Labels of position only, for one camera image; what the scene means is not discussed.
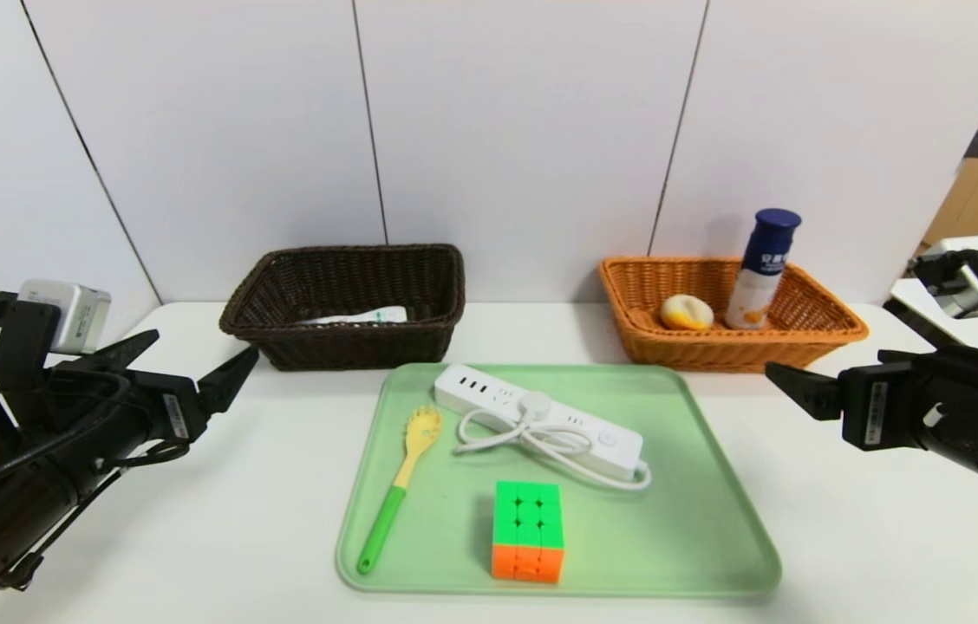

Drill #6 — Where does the light green plastic tray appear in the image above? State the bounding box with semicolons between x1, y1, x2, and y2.
335;362;782;599

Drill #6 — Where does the orange topped bread bun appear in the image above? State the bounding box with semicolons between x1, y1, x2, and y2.
661;294;715;332

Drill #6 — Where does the white side table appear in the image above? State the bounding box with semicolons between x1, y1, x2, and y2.
888;277;978;349

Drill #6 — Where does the green orange puzzle cube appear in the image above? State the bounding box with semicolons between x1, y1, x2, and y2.
491;481;566;585

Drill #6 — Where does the white power strip with cable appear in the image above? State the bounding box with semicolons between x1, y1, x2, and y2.
434;363;653;492

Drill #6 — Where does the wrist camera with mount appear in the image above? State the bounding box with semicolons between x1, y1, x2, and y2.
912;236;978;322
0;279;112;382

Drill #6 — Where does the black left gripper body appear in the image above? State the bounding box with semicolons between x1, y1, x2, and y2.
45;360;207;498

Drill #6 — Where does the yellow green pasta spoon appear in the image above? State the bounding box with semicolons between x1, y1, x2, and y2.
355;406;443;577

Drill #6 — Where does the orange wicker basket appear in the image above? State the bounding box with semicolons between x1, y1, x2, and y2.
598;256;871;374

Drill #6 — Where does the dark brown wicker basket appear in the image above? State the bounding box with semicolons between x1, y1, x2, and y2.
218;243;466;372

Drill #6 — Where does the white bottle with blue cap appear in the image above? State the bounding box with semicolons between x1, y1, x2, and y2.
725;208;803;331

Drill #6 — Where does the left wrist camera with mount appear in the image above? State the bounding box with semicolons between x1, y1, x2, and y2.
0;279;112;382

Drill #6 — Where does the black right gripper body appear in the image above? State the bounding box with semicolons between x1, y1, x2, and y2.
838;348;978;486

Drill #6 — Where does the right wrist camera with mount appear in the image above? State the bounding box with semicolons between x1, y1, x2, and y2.
912;236;978;322

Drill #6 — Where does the white tube with clear cap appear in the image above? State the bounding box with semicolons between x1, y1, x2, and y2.
294;305;408;328

